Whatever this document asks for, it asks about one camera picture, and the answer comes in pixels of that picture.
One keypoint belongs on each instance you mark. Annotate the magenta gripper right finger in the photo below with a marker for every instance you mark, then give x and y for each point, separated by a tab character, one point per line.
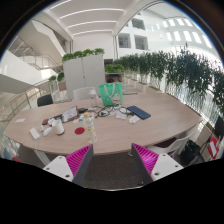
153	166

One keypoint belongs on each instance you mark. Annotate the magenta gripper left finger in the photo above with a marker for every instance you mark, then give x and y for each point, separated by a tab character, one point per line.
72	167

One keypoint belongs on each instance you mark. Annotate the clear plastic water bottle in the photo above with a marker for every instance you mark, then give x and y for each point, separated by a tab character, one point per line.
89	128

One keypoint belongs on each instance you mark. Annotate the white chair near table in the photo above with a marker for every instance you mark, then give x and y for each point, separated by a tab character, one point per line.
171	146

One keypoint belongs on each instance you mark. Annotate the red round coaster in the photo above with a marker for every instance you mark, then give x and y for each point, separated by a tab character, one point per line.
79	130

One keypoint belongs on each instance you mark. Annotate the black backpack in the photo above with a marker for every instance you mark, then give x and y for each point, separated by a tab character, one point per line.
190	153

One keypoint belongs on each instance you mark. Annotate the white small device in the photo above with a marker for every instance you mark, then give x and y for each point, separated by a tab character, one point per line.
47	131

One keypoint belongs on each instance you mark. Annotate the white mug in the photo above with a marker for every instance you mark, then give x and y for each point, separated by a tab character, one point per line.
57	126

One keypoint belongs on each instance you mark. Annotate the white paper packet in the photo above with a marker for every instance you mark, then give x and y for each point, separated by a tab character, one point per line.
134	119

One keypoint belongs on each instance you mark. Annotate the tablet with white screen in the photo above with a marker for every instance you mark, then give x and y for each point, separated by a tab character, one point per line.
70	114

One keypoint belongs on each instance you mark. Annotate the white power adapter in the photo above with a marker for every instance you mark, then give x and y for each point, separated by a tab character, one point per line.
34	133

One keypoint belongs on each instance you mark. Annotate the dark blue notebook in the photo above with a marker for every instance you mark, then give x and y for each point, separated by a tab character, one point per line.
138	112

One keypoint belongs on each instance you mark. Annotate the clear bottle white cap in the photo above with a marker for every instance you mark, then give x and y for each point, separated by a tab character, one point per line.
93	97

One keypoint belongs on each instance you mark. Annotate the black chair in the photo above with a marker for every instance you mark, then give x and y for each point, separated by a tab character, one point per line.
44	100

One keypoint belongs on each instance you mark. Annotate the green tote bag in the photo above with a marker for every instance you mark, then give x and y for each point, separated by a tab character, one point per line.
111	94

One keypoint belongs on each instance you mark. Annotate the white cabinet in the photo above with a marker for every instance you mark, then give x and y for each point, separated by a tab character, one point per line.
84	72

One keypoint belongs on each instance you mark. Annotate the row of green plants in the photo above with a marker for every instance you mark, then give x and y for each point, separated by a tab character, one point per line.
185	73

